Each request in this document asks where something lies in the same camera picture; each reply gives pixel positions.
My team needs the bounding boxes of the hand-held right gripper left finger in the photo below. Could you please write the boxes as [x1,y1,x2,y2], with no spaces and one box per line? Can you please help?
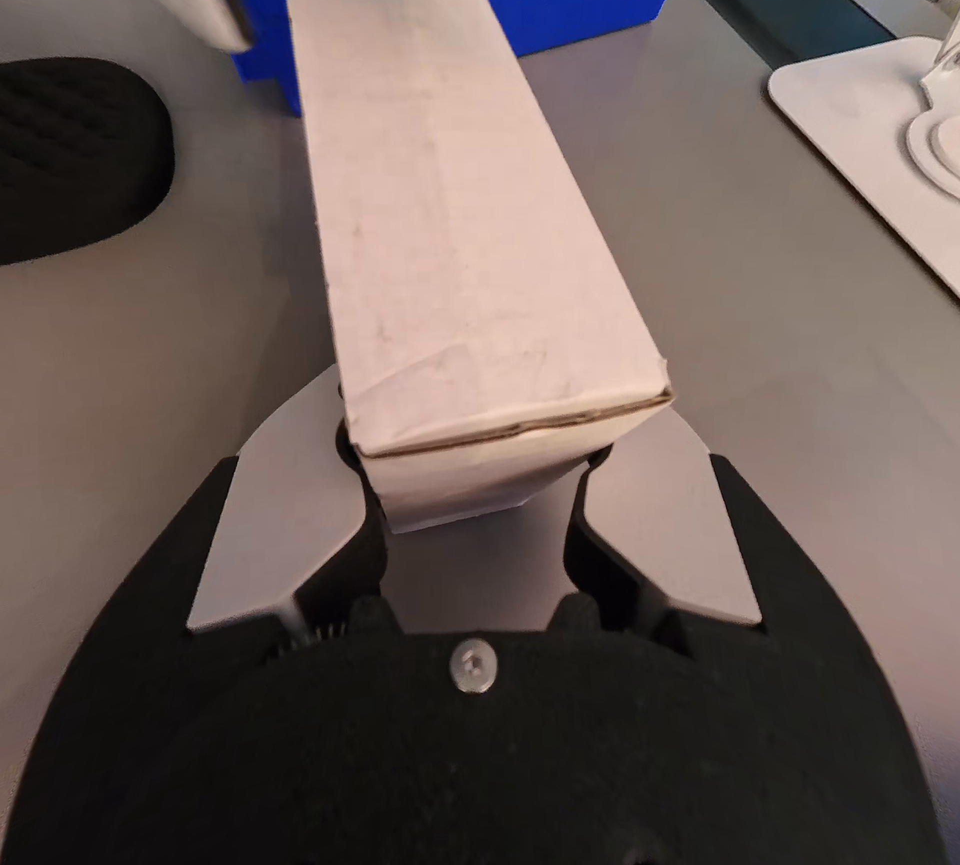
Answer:
[184,364,389,634]

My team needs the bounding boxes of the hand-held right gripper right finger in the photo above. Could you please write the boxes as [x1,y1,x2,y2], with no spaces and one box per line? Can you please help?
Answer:
[562,409,766,635]

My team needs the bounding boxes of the white cardboard box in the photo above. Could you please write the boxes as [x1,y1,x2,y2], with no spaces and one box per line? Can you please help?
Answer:
[276,0,676,535]

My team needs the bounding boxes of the black wrist rest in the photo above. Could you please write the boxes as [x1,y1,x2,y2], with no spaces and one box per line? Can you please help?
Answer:
[0,57,176,266]

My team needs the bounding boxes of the white stand base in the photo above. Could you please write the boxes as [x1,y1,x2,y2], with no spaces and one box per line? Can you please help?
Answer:
[768,10,960,300]

